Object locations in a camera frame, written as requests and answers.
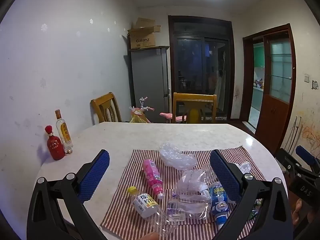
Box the cardboard box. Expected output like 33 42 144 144
127 17 161 50

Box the person's right hand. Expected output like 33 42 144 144
292 198 305 227

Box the blue and white bottle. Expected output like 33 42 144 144
208 181 230 229

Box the wooden door with glass panel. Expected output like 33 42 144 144
255 24 297 153

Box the clear glass liquor bottle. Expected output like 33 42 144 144
55 109 73 155

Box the yellow plastic bag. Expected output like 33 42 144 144
129 110 152 124

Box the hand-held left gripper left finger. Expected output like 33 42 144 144
27 149 110 240

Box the red ceramic liquor bottle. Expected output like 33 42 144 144
45 125 66 160

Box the wooden chair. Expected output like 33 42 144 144
90 92 122 126
172 92 217 124

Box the pink child's tricycle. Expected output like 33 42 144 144
129 96 188 124

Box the green wrapper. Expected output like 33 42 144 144
250 199 263 220

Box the clear bottle with yellow cap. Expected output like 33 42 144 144
127 186 178 237

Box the striped table cloth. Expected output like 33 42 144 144
100 146 267 240

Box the yellow plastic object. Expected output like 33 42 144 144
187 108 202 124

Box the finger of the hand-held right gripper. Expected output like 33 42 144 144
295 145 320 173
275 148 304 180

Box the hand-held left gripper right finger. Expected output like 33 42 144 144
209 149 293 240

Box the grey refrigerator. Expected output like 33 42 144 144
129 46 170 123

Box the clear plastic packaging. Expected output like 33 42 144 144
176 164 218 200

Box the dark sliding glass door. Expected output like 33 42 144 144
168 15 235 122

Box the pink plastic bottle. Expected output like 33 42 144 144
142 159 165 200

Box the wooden door frame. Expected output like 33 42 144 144
239 31 265 134

